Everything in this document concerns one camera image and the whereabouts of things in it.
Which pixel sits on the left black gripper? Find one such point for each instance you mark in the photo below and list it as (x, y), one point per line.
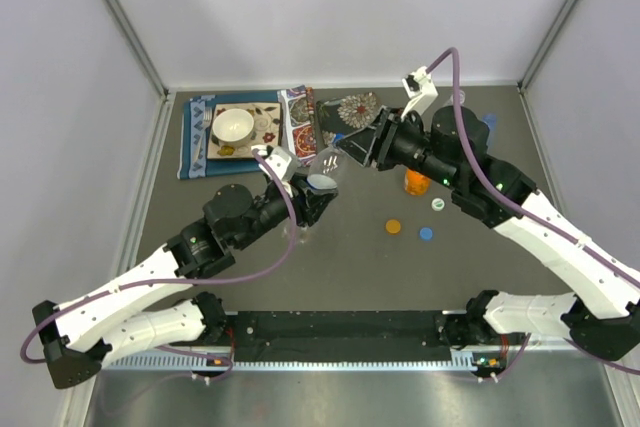
(311, 210)

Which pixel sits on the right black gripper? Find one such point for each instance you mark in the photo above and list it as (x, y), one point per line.
(382, 132)

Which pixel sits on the red-blue label water bottle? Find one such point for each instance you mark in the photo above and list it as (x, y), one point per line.
(328, 169)

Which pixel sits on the orange juice bottle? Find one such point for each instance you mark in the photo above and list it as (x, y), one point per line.
(416, 184)

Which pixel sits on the orange bottle cap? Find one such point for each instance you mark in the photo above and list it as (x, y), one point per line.
(393, 226)

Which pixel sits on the white green bottle cap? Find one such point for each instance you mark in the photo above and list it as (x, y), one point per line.
(438, 204)

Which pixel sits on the blue bottle cap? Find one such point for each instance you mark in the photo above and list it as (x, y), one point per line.
(426, 233)

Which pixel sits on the green label water bottle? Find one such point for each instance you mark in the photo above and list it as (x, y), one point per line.
(460, 97)

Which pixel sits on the blue label water bottle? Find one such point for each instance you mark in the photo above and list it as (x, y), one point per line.
(490, 120)

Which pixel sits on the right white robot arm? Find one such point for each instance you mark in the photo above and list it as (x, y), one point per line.
(599, 314)

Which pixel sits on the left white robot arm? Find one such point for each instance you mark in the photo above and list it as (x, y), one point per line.
(81, 337)

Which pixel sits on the beige floral square plate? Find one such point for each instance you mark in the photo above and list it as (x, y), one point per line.
(267, 130)

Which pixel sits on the cream ceramic bowl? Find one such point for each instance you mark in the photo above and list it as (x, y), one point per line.
(233, 127)

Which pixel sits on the blue patterned placemat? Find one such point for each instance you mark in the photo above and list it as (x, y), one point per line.
(297, 132)

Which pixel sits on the silver fork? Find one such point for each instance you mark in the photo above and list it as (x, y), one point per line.
(207, 117)

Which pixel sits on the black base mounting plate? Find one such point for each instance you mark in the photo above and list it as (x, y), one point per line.
(344, 336)

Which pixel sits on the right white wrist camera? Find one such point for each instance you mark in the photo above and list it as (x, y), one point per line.
(420, 90)

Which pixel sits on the aluminium slotted rail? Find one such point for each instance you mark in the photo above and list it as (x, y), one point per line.
(490, 354)

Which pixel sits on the right aluminium corner post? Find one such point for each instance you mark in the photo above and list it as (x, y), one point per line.
(552, 35)

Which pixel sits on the aluminium corner post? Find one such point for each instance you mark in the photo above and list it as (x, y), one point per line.
(552, 35)
(135, 46)

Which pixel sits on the left aluminium corner post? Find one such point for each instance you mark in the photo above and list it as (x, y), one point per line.
(135, 46)

